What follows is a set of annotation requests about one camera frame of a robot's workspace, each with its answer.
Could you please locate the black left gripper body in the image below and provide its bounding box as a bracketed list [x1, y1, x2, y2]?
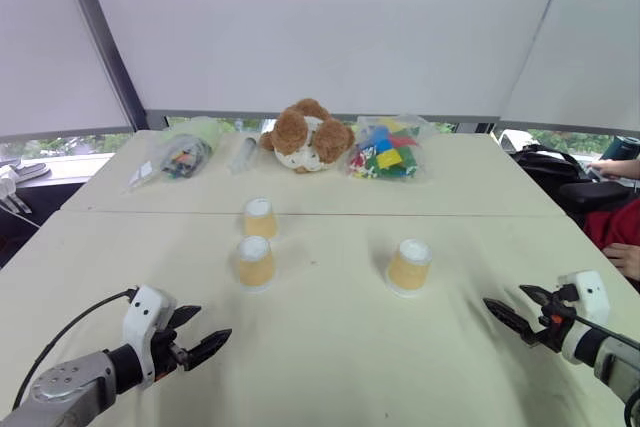
[148, 318, 194, 383]

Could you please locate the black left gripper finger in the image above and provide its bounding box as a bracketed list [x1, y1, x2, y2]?
[169, 304, 203, 332]
[185, 328, 234, 372]

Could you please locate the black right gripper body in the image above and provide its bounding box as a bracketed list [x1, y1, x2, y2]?
[536, 285, 580, 354]

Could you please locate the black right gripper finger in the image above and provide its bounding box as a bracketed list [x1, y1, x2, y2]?
[519, 284, 556, 308]
[482, 297, 541, 347]

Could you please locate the bystander bare hand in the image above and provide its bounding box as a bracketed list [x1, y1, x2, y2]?
[603, 242, 640, 282]

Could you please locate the tan paper cup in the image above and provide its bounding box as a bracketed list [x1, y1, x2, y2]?
[385, 238, 434, 298]
[235, 235, 277, 295]
[242, 197, 279, 241]

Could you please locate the bystander red garment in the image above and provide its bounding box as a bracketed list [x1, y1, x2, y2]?
[583, 198, 640, 251]

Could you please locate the black chair armrest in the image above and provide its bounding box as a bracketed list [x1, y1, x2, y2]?
[558, 180, 631, 214]

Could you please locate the black bag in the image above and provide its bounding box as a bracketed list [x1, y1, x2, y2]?
[509, 143, 592, 184]

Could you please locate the cream tablecloth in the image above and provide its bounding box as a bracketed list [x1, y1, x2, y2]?
[0, 128, 640, 427]

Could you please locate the clear bag of small parts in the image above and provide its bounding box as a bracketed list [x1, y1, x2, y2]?
[123, 116, 224, 194]

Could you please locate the dark teal bottle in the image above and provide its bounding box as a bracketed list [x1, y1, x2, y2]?
[601, 135, 640, 164]

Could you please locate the clear plastic syringe bag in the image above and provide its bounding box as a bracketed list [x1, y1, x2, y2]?
[228, 135, 260, 176]

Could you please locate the bag of colourful building bricks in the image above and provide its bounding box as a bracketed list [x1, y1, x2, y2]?
[344, 113, 434, 184]

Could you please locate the brown and white plush toy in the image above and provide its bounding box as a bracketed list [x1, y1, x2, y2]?
[259, 97, 357, 175]

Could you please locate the white roller blind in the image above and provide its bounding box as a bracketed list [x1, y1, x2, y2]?
[0, 0, 135, 138]
[501, 0, 640, 134]
[78, 0, 573, 117]

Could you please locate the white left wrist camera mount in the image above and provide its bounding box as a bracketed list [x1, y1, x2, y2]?
[122, 285, 178, 391]

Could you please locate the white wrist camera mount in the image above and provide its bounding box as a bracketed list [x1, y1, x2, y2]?
[122, 285, 178, 391]
[556, 270, 612, 327]

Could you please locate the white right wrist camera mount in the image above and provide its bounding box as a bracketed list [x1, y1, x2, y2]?
[556, 270, 612, 327]

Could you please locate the dark window frame post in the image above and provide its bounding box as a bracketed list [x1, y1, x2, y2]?
[53, 0, 149, 132]

